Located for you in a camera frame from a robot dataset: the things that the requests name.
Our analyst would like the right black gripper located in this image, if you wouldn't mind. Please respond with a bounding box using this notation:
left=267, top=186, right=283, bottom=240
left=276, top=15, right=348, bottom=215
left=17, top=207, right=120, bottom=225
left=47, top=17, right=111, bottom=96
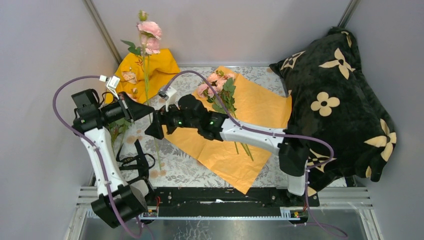
left=144, top=99, right=200, bottom=141

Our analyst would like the pink fake flower stem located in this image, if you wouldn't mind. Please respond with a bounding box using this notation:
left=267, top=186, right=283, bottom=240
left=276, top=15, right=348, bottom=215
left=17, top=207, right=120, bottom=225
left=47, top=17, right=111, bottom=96
left=119, top=9, right=164, bottom=171

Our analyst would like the pink fake flower bunch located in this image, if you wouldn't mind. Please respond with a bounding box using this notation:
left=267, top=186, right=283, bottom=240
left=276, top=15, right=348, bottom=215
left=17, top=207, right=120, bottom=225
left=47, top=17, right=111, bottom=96
left=196, top=69, right=255, bottom=163

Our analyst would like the orange wrapping paper sheet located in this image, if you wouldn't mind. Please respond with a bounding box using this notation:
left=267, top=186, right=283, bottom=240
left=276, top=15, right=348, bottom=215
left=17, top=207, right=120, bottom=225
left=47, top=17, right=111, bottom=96
left=162, top=65, right=293, bottom=195

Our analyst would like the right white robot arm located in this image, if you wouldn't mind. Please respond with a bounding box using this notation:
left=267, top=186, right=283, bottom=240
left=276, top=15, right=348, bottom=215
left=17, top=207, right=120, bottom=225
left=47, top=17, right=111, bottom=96
left=145, top=95, right=308, bottom=206

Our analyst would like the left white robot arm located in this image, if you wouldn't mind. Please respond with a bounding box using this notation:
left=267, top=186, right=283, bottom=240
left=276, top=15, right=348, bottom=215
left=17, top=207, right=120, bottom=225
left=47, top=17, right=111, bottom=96
left=71, top=89, right=155, bottom=228

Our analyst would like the floral patterned tablecloth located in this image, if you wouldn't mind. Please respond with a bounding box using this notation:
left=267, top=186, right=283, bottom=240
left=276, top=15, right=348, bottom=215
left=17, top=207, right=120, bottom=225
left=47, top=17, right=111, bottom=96
left=111, top=67, right=289, bottom=192

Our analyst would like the yellow cloth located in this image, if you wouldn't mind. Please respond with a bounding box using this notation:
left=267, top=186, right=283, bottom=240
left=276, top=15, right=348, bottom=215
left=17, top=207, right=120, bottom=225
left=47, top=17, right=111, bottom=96
left=115, top=48, right=180, bottom=103

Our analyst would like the black floral plush blanket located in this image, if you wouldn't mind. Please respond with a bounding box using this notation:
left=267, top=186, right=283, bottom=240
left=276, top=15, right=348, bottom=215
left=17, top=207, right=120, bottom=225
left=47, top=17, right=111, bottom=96
left=270, top=26, right=397, bottom=196

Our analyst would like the black strap bundle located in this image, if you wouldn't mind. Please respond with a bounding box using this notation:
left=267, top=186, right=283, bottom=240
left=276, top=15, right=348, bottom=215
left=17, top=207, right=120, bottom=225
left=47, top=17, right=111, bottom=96
left=115, top=139, right=156, bottom=183

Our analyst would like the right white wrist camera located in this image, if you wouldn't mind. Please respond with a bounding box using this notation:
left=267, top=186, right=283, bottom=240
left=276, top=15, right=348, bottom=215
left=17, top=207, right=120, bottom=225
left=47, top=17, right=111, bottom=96
left=158, top=86, right=177, bottom=112

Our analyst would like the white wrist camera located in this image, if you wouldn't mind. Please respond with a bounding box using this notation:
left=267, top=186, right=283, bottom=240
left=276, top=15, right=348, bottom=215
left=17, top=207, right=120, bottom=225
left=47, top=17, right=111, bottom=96
left=99, top=75, right=120, bottom=99
left=158, top=86, right=177, bottom=112

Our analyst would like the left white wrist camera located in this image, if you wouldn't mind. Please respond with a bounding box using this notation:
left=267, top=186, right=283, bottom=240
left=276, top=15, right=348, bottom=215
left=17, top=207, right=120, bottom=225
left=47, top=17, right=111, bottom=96
left=99, top=75, right=120, bottom=99

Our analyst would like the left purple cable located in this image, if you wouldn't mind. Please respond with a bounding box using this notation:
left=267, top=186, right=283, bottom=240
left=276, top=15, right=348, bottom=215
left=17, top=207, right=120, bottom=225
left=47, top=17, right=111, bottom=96
left=52, top=75, right=147, bottom=240

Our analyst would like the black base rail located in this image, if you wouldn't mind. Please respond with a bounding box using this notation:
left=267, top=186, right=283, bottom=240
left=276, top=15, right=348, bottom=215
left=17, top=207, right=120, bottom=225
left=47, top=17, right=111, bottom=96
left=146, top=187, right=320, bottom=218

